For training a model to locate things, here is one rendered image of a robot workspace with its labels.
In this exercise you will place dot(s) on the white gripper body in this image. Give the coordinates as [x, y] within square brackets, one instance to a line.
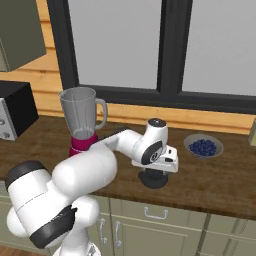
[156, 166]

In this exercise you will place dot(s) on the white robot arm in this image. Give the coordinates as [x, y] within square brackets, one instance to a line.
[83, 170]

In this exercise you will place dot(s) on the grey blender with magenta base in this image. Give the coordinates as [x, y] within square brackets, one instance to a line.
[80, 110]

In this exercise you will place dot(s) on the blueberries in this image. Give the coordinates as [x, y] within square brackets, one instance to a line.
[202, 147]

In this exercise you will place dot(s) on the olive drawer front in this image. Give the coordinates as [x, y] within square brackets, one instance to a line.
[233, 226]
[186, 215]

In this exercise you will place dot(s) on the grey bowl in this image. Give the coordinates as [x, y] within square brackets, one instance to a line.
[218, 146]

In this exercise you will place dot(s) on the olive cupboard door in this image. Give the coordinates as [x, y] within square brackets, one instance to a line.
[153, 238]
[95, 240]
[233, 248]

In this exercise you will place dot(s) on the black framed window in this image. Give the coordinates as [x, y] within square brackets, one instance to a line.
[173, 50]

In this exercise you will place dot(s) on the black and silver microwave oven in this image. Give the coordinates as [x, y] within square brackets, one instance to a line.
[18, 106]

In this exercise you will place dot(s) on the olive wall cupboard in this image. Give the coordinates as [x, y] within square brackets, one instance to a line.
[20, 30]

